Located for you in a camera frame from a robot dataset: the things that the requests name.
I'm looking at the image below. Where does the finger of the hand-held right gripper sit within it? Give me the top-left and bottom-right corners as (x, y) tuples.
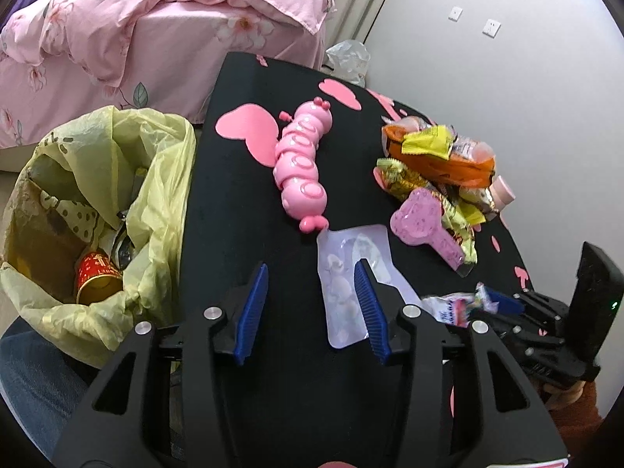
(487, 317), (532, 349)
(482, 290), (537, 320)

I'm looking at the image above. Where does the clear printed wrapper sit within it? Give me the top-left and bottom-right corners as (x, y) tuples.
(448, 136), (494, 163)

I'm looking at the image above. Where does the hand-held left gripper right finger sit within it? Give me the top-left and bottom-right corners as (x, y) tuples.
(353, 261), (569, 468)

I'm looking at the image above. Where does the yellow dotted wrapper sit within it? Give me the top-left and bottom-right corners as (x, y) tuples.
(41, 190), (105, 239)

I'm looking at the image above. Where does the person's right forearm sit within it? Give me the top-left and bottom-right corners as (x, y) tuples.
(541, 378), (605, 449)

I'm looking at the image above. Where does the clear plastic blister pack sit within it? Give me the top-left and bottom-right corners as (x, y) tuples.
(316, 224), (422, 350)

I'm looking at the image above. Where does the red gold paper cup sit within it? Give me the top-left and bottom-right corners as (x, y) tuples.
(73, 251), (125, 305)

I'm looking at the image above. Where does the yellow snack wrapper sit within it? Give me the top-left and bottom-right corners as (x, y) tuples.
(400, 126), (454, 159)

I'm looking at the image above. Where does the yellow-bagged trash bin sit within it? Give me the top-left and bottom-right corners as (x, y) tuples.
(0, 105), (198, 369)

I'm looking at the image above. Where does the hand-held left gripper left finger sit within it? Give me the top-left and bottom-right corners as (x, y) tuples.
(53, 263), (270, 468)

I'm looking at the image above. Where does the clear plastic bag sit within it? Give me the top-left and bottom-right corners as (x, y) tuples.
(326, 39), (371, 86)

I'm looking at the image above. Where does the bed with pink sheet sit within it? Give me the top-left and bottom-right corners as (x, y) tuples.
(0, 5), (327, 171)

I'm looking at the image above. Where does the pink bottle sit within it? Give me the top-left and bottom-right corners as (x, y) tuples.
(480, 174), (516, 220)

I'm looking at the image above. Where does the pink caterpillar toy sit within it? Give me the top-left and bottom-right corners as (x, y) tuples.
(273, 97), (333, 234)

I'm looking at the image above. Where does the yellow red snack packet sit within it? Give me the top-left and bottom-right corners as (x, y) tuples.
(374, 157), (440, 203)
(429, 190), (483, 266)

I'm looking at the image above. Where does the person's blue jeans leg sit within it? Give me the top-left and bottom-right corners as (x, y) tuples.
(0, 319), (103, 454)

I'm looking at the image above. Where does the orange snack bag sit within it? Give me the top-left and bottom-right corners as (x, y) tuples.
(383, 124), (495, 188)

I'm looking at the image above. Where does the white pink candy wrapper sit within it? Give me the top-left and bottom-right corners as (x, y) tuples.
(420, 283), (500, 326)

